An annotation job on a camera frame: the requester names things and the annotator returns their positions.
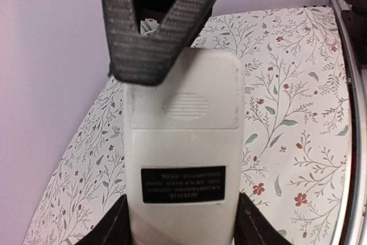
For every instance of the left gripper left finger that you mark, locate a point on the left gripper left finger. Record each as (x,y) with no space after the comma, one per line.
(113,229)

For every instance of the white remote control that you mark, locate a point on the white remote control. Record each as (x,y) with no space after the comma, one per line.
(183,144)

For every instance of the floral patterned table mat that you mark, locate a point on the floral patterned table mat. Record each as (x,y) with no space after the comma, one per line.
(296,131)

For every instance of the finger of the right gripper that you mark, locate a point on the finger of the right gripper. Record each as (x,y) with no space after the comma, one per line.
(146,60)

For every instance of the front aluminium rail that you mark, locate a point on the front aluminium rail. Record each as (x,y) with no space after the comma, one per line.
(351,222)

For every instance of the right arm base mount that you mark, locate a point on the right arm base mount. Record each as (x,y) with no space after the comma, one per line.
(355,20)

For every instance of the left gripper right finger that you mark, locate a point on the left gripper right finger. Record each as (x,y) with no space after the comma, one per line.
(251,226)

